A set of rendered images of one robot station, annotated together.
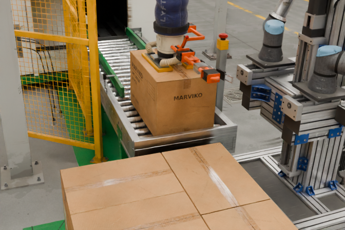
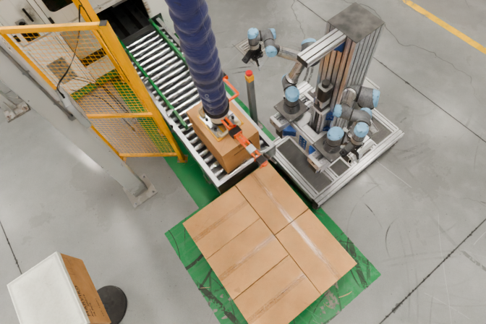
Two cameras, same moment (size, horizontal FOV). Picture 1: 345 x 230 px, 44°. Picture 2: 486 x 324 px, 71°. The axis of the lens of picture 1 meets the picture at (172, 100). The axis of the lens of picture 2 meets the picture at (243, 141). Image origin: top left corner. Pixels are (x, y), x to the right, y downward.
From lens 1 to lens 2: 1.97 m
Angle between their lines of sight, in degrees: 37
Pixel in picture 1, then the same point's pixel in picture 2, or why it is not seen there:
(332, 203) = (338, 167)
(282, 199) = (309, 173)
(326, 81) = (335, 148)
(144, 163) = (228, 199)
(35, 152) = (136, 165)
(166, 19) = (214, 112)
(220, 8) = not seen: outside the picture
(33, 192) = (155, 202)
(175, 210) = (260, 236)
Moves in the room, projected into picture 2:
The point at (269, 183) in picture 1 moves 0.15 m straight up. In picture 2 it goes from (299, 160) to (300, 155)
